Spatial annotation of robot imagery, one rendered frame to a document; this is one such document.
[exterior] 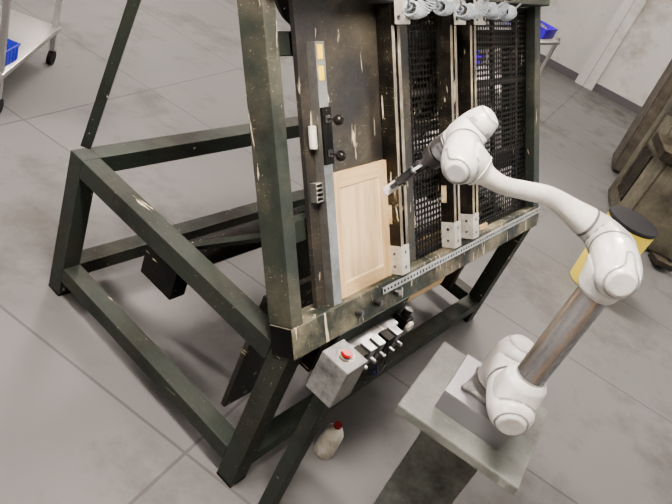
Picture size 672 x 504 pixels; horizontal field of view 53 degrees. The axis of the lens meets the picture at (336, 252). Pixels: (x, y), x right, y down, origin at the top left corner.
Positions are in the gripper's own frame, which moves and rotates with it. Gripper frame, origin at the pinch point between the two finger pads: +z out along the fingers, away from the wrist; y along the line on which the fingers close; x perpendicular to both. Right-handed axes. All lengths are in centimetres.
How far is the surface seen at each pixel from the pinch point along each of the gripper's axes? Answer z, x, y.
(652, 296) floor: 76, 176, -384
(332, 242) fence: 36.4, 3.4, -4.0
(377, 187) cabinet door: 28.7, -6.0, -38.8
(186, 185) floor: 204, -89, -125
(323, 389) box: 51, 44, 27
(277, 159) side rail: 18.1, -27.6, 20.0
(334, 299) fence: 48, 21, -1
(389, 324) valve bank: 58, 44, -34
